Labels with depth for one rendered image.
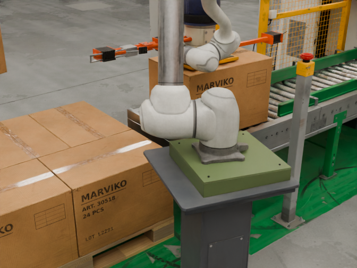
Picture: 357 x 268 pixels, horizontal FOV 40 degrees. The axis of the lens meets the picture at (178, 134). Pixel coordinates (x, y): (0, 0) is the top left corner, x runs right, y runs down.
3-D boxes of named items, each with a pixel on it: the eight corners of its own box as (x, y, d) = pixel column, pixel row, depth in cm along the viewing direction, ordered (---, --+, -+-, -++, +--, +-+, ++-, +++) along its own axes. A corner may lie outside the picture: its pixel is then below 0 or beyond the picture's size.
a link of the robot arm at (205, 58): (187, 71, 238) (206, 59, 243) (207, 80, 227) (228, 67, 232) (182, 51, 231) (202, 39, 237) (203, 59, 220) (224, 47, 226)
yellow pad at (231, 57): (226, 56, 281) (227, 47, 279) (238, 59, 274) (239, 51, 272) (180, 66, 262) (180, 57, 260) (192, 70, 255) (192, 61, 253)
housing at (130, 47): (130, 52, 249) (130, 43, 247) (138, 55, 244) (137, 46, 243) (119, 54, 245) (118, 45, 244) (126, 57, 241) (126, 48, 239)
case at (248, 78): (225, 101, 328) (228, 43, 311) (267, 120, 298) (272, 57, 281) (149, 122, 297) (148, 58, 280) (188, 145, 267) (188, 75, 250)
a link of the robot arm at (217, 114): (240, 149, 192) (245, 96, 183) (195, 149, 191) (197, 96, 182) (234, 132, 207) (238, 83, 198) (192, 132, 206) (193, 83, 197)
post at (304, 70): (287, 215, 303) (305, 59, 260) (295, 220, 298) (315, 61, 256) (279, 219, 299) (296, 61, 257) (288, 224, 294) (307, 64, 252)
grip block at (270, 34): (271, 39, 274) (271, 30, 272) (282, 42, 268) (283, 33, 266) (260, 41, 269) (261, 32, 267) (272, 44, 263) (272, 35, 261)
